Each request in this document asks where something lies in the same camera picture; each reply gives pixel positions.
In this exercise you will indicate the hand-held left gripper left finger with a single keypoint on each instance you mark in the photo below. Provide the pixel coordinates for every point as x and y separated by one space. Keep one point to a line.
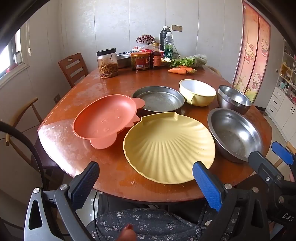
84 185

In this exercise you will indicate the black thermos bottle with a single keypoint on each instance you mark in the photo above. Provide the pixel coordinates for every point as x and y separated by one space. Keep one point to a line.
163 37

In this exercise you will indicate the red-lidded pickle jar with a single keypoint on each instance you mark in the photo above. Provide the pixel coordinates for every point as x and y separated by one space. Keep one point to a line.
140 61

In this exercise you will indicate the small red object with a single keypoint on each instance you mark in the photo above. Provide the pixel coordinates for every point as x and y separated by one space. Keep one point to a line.
10 68

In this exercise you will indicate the clear plastic bottle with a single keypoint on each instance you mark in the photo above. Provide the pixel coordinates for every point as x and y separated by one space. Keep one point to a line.
168 46

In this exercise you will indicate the light wood armchair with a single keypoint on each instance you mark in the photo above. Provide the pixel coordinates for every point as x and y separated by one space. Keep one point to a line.
27 105

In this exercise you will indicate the bag of green herbs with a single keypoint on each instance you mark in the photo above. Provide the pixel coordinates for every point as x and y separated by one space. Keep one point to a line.
192 60

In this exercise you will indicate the red white plastic bag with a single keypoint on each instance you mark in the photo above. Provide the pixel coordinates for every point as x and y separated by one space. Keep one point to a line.
146 48

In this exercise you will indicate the person's left hand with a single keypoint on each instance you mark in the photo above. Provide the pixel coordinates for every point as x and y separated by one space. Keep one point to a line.
126 233

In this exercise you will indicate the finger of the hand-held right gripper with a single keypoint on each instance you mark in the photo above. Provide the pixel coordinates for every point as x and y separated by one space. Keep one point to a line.
282 153
260 162

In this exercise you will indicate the pink cartoon cat poster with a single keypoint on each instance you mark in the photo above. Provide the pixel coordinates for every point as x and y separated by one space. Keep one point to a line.
251 51

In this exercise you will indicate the yellow shell-shaped plate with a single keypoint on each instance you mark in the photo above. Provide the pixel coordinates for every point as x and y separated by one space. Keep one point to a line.
166 148

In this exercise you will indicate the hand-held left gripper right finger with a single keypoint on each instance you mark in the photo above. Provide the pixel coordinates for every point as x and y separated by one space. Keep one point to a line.
208 185

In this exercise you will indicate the brown slatted wooden chair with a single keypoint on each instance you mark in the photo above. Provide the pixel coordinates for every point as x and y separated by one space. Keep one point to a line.
74 64

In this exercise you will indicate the dried flower ornament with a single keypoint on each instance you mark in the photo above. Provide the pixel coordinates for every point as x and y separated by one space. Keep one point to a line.
145 38

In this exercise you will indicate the black-lidded clear jar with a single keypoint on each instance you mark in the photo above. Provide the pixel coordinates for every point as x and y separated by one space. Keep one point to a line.
107 64

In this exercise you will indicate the white snack packet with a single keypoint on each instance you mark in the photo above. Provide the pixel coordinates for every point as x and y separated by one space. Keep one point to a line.
136 48

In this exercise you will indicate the small steel bowl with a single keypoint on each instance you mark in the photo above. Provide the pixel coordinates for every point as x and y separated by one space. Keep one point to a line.
233 97

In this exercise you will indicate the light wood chair back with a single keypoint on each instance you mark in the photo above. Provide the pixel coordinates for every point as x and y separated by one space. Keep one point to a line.
215 70

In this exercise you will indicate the window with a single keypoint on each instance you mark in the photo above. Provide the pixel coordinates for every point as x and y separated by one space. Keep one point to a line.
9 55

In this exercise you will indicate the orange crab-shaped plate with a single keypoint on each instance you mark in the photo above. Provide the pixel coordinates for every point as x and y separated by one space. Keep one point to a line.
101 120

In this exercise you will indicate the round metal pan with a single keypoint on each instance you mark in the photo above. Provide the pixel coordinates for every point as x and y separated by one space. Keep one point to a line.
159 99

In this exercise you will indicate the white shelf cabinet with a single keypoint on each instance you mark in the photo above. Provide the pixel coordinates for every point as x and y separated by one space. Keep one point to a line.
282 97

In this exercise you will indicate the brown sauce bottle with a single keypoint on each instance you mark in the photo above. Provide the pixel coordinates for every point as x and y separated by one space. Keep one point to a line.
155 58

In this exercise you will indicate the gold foil packet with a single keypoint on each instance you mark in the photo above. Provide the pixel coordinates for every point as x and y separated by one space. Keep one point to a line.
166 60

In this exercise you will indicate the large steel bowl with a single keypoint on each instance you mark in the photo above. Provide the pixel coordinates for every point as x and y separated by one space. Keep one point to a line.
233 132

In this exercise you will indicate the wall power socket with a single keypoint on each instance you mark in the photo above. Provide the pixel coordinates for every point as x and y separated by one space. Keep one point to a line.
57 98

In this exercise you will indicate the person's right hand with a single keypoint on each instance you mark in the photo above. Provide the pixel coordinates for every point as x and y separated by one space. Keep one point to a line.
292 176

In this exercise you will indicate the gold wall switch plate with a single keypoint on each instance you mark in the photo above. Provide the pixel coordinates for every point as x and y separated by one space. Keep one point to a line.
177 28

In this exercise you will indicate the dull steel basin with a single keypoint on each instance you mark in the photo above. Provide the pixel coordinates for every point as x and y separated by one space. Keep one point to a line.
123 60

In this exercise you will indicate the dark floral clothing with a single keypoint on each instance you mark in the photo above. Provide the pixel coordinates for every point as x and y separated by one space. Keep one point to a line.
150 222

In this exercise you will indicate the orange carrot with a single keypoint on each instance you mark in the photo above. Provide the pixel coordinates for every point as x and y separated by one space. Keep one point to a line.
177 70
188 68

